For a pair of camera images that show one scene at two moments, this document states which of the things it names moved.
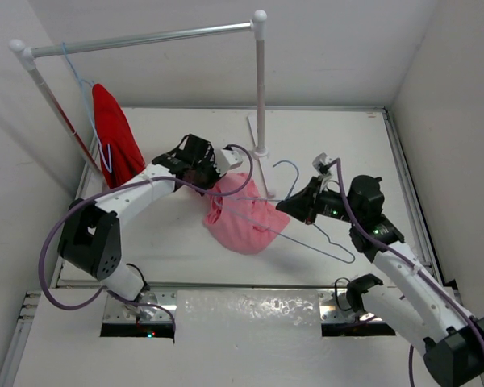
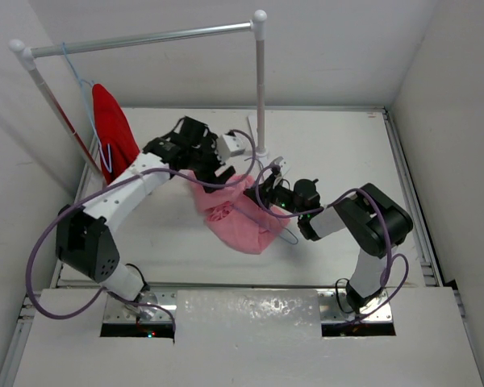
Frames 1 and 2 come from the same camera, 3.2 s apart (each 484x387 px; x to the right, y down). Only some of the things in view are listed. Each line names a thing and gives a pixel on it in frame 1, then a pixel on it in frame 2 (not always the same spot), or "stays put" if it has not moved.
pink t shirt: [243, 222] stays put
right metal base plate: [334, 308] stays put
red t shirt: [120, 155] stays put
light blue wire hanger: [321, 229] to [284, 230]
